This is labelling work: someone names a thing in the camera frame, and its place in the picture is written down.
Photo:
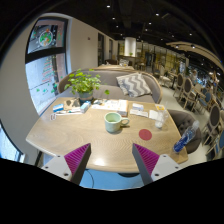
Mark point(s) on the grey zigzag cushion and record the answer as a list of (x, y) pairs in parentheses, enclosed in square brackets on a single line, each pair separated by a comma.
[(134, 84)]

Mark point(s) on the potted green leafy plant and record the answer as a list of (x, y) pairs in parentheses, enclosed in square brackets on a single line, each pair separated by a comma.
[(83, 84)]

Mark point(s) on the grey curved sofa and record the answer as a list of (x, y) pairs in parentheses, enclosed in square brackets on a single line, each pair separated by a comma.
[(110, 83)]

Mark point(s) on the white round pillar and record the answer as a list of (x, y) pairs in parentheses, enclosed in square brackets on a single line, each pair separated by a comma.
[(130, 46)]

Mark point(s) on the group of dining chairs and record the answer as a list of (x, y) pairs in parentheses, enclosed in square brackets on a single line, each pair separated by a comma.
[(200, 100)]

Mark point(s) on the small white-blue box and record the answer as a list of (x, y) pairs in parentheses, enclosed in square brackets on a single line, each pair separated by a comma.
[(85, 106)]

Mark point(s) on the white paper card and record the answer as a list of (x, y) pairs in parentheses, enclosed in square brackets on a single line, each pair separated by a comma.
[(139, 110)]

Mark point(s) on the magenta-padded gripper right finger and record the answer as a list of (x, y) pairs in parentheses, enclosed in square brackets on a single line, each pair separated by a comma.
[(149, 162)]

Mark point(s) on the group of ceiling spotlights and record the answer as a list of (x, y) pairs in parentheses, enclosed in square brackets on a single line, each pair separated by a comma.
[(146, 20)]

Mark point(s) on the flat round red coaster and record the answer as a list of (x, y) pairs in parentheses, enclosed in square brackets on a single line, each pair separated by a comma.
[(145, 134)]

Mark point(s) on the dark grey tufted armchair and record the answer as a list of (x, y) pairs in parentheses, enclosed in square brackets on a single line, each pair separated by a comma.
[(186, 128)]

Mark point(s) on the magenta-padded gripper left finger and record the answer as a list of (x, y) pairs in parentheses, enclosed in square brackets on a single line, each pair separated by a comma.
[(75, 160)]

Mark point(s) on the clear plastic cup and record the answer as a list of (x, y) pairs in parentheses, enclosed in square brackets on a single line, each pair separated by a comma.
[(160, 119)]

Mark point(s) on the blue-white tissue packet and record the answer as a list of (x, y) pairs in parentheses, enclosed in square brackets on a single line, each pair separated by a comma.
[(58, 107)]

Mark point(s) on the open white booklet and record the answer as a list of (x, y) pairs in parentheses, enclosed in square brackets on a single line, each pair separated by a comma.
[(111, 105)]

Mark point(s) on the blue-labelled clear drink bottle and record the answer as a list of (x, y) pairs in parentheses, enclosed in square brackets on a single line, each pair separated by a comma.
[(185, 137)]

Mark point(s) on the pale green ceramic mug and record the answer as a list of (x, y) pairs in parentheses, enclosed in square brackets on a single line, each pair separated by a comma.
[(113, 122)]

